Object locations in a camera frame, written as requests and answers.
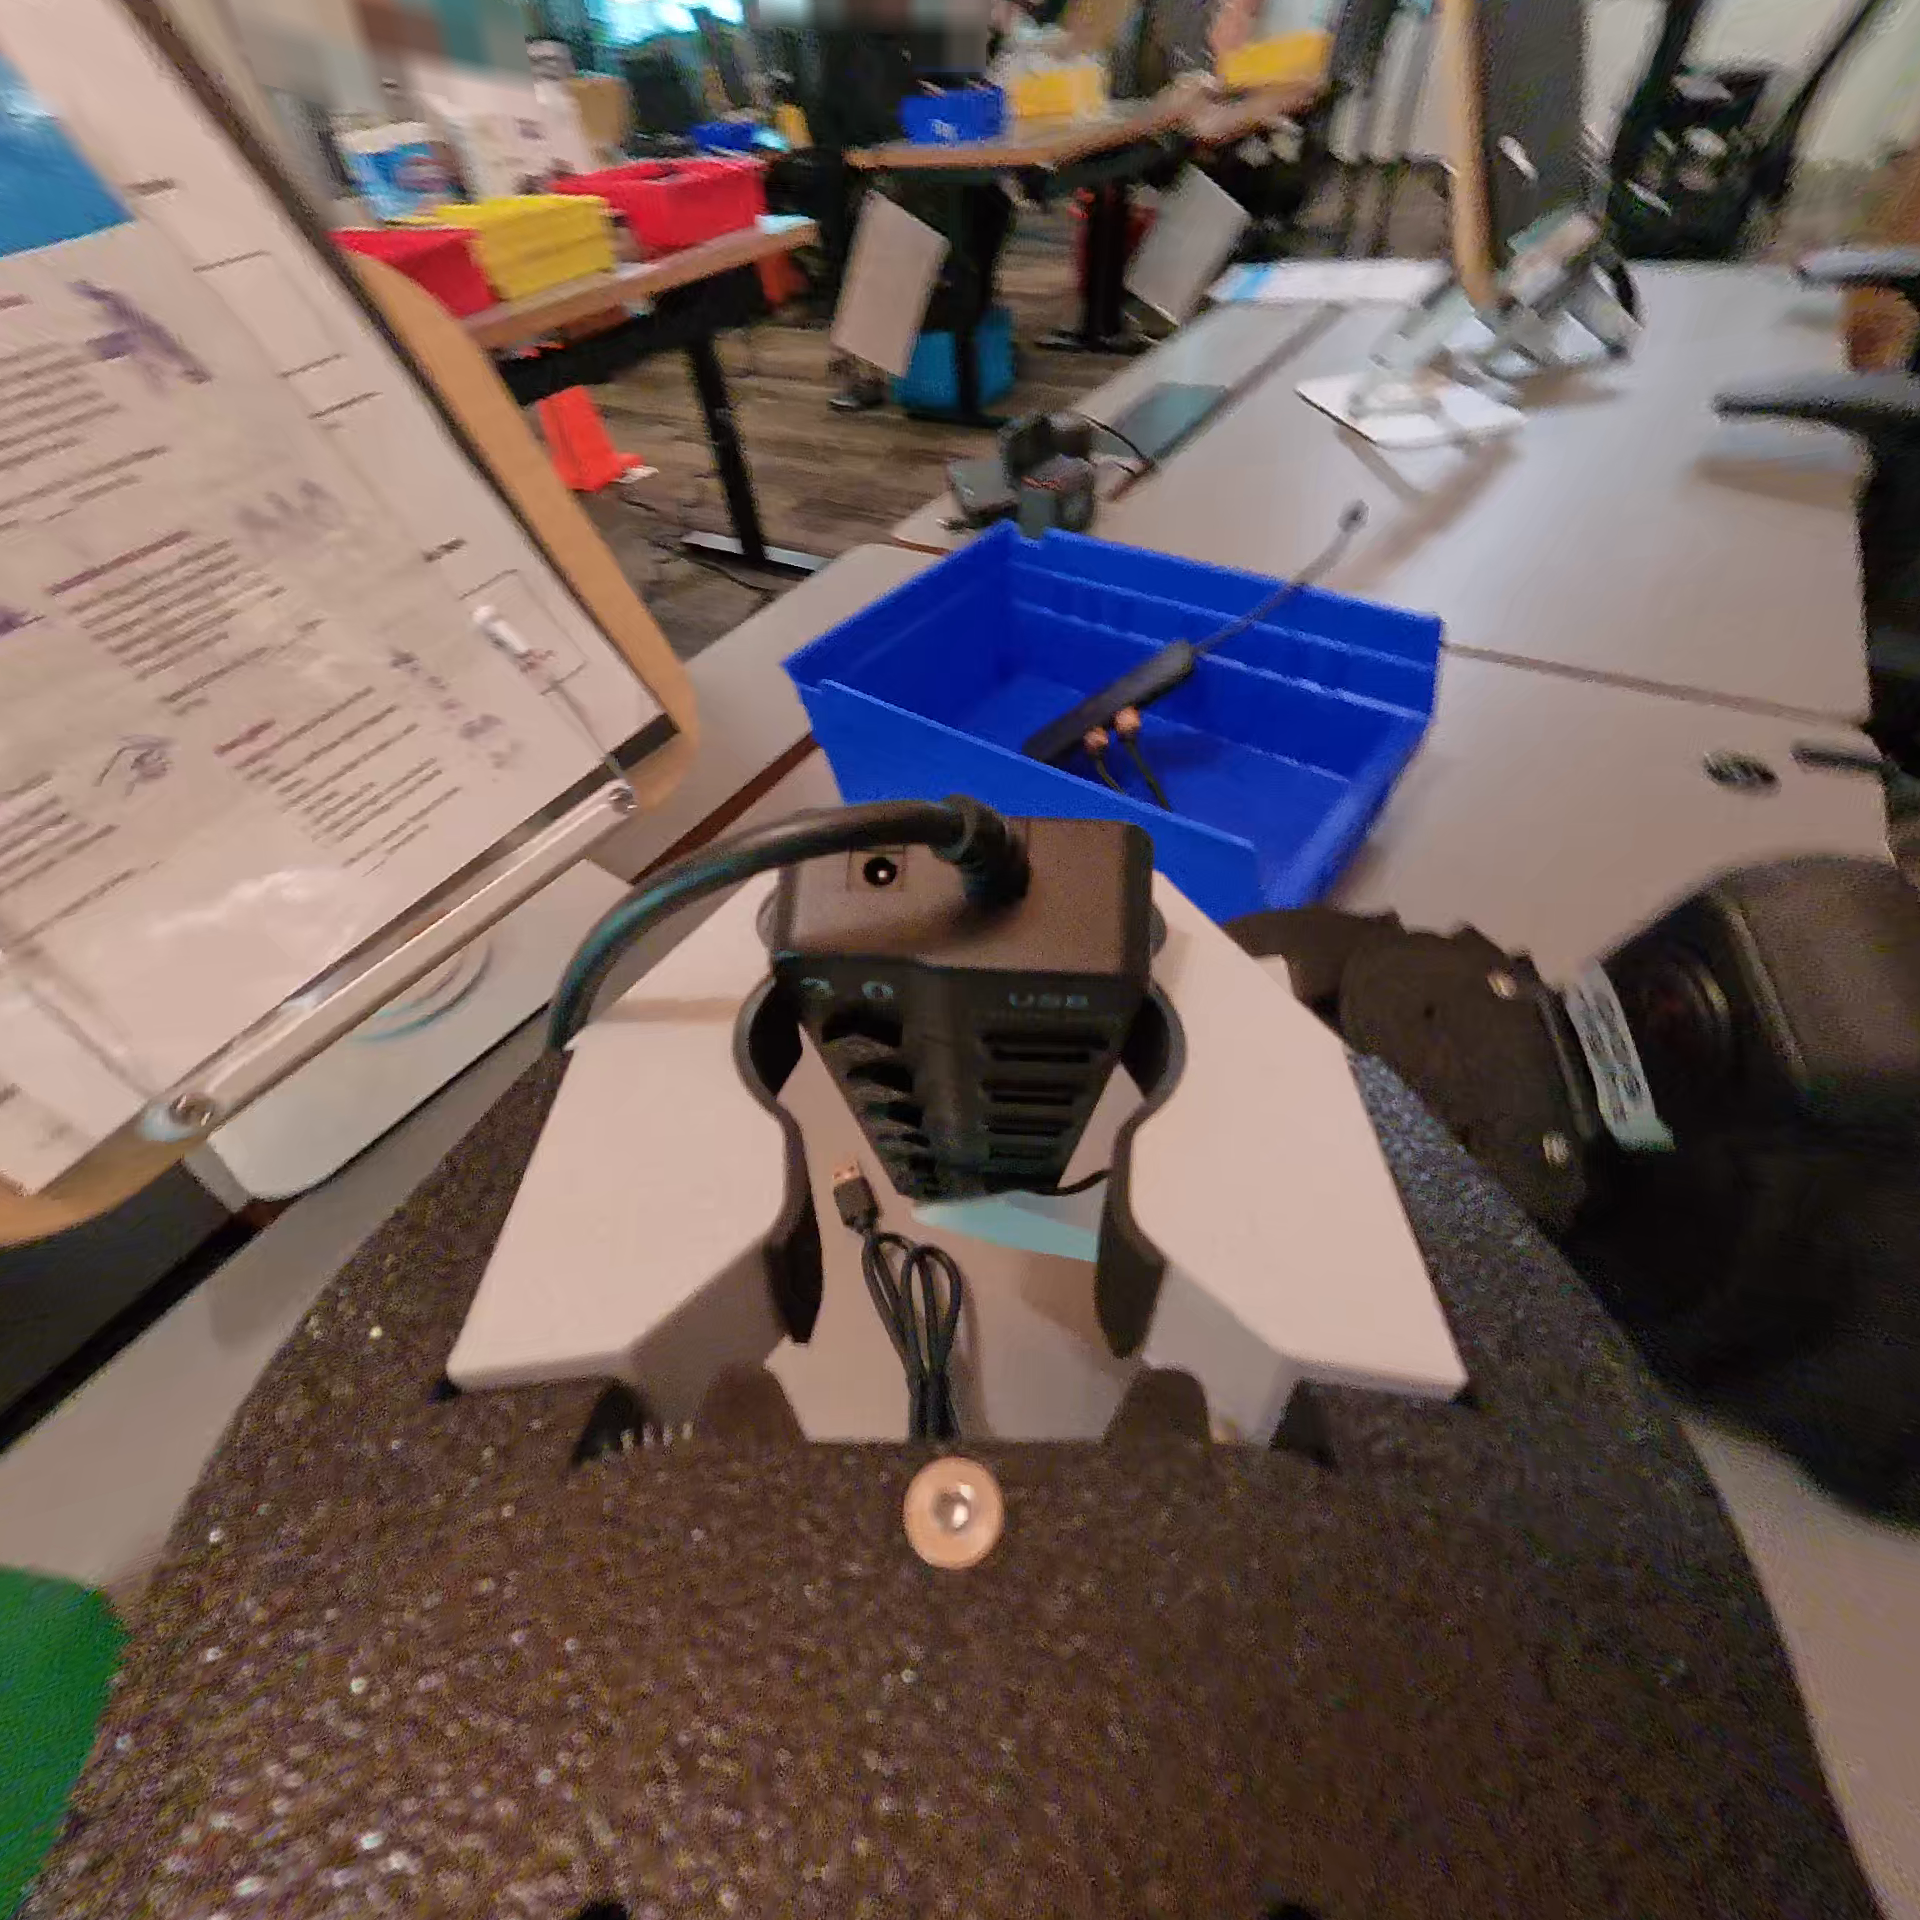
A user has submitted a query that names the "green plastic bin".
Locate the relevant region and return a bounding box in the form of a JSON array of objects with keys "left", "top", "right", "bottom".
[{"left": 0, "top": 1567, "right": 133, "bottom": 1910}]

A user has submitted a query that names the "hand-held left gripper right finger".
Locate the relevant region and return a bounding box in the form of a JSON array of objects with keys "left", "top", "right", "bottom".
[{"left": 1096, "top": 885, "right": 1470, "bottom": 1441}]

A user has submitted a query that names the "black camera device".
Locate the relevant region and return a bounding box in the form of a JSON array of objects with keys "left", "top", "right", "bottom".
[{"left": 949, "top": 412, "right": 1106, "bottom": 537}]

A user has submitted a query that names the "black hub cable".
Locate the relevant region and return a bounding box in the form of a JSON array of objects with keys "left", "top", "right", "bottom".
[{"left": 1184, "top": 503, "right": 1369, "bottom": 663}]

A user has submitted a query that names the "wooden backing board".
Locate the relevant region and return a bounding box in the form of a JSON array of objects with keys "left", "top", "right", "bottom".
[{"left": 0, "top": 255, "right": 702, "bottom": 1247}]

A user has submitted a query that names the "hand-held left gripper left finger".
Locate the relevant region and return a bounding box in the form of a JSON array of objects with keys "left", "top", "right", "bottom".
[{"left": 449, "top": 885, "right": 829, "bottom": 1420}]

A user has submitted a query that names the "orange cone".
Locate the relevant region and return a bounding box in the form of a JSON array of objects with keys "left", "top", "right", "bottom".
[{"left": 535, "top": 383, "right": 647, "bottom": 496}]

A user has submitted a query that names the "instruction sheet in acrylic holder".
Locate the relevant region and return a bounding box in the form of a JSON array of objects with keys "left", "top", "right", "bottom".
[{"left": 0, "top": 0, "right": 678, "bottom": 1193}]

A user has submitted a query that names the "small black usb hub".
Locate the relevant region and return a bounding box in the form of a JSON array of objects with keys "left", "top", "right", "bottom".
[{"left": 1027, "top": 643, "right": 1203, "bottom": 758}]

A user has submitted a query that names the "white stand base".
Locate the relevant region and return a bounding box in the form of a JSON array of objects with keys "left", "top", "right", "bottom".
[{"left": 210, "top": 892, "right": 502, "bottom": 1201}]

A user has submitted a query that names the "wooden table with black leg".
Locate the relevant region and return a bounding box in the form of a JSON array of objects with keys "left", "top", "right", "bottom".
[{"left": 465, "top": 214, "right": 830, "bottom": 576}]

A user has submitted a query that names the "thick black power cable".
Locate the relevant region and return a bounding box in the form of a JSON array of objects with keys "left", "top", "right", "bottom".
[{"left": 547, "top": 798, "right": 1034, "bottom": 1052}]

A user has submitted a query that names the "red plastic bin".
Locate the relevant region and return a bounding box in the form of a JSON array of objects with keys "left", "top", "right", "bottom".
[
  {"left": 555, "top": 152, "right": 770, "bottom": 260},
  {"left": 335, "top": 224, "right": 502, "bottom": 320}
]

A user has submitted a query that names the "large black multiport usb hub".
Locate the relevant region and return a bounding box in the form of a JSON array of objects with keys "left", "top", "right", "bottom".
[{"left": 769, "top": 815, "right": 1158, "bottom": 1201}]

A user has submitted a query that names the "thin black usb cable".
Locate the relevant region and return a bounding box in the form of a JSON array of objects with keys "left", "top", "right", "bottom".
[{"left": 830, "top": 1151, "right": 968, "bottom": 1445}]

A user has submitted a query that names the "blue plastic bin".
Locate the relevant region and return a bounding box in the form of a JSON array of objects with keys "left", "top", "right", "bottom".
[{"left": 785, "top": 520, "right": 1445, "bottom": 924}]

